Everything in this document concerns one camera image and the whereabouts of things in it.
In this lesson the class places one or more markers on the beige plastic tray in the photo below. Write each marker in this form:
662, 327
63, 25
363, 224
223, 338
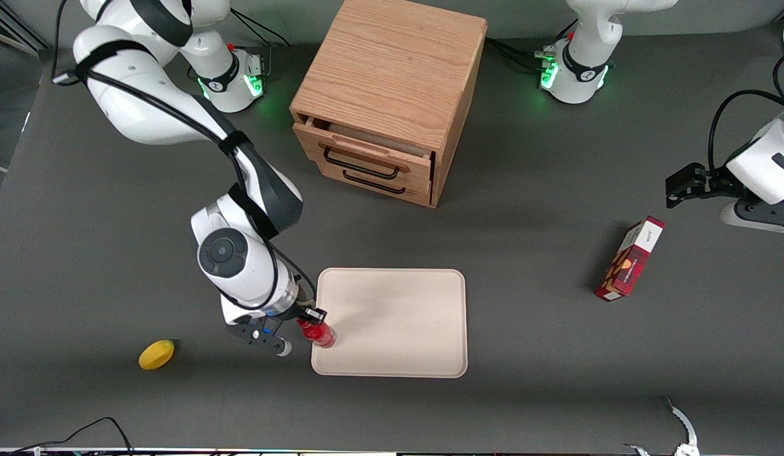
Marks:
398, 323

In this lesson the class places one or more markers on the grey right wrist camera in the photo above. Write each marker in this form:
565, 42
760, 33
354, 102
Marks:
262, 335

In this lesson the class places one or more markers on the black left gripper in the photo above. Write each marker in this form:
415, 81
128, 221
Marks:
712, 180

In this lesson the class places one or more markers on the yellow lemon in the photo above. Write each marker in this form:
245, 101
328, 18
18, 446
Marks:
156, 354

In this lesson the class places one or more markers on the white curved bracket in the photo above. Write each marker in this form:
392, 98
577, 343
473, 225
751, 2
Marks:
683, 424

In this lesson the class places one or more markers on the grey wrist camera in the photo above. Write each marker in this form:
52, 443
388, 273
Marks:
262, 335
756, 221

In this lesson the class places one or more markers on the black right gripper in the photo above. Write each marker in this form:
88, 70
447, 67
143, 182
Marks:
298, 310

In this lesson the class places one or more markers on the plain wooden drawer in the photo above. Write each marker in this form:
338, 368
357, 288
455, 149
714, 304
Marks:
401, 193

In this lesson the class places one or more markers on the wooden drawer cabinet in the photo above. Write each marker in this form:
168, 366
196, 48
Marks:
392, 69

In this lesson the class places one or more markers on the red and white snack box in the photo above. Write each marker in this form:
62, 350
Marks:
629, 259

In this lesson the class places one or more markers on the red coke bottle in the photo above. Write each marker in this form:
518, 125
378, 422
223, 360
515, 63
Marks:
321, 335

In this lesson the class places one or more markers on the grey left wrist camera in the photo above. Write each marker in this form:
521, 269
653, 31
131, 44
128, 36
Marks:
756, 221

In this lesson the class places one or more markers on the wooden drawer with ledge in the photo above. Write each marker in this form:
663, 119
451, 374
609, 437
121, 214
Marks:
373, 158

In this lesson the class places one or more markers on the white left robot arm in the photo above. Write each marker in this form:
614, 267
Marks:
582, 69

